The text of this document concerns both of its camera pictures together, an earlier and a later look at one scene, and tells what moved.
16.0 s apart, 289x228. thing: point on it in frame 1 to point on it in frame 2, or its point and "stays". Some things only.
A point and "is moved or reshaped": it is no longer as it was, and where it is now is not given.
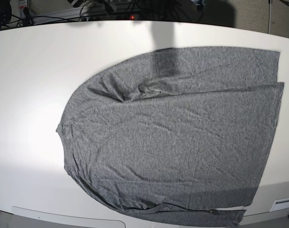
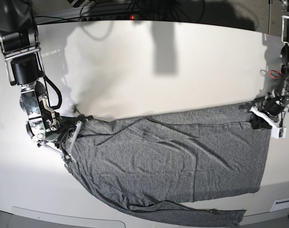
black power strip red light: [107, 17] stays
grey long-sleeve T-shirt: [175, 137] is moved or reshaped
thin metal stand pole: [269, 16] stays
